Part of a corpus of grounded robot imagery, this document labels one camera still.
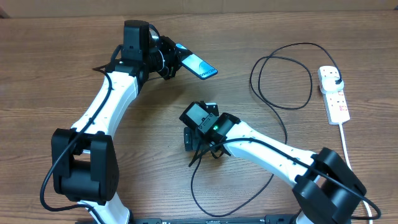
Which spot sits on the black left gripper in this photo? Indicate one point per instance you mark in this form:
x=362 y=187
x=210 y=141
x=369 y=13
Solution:
x=176 y=57

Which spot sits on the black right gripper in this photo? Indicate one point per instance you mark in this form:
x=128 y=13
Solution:
x=196 y=140

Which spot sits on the blue Samsung Galaxy smartphone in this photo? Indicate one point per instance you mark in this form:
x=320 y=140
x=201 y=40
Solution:
x=197 y=67

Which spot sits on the white power strip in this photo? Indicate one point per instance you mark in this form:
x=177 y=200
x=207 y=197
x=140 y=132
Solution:
x=335 y=103

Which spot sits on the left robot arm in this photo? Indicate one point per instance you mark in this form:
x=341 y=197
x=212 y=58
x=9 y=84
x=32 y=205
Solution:
x=84 y=164

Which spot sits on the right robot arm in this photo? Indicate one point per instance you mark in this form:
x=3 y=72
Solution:
x=325 y=187

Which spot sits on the white USB charger plug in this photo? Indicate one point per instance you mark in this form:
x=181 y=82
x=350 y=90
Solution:
x=331 y=85

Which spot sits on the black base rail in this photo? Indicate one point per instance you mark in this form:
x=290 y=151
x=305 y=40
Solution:
x=268 y=219

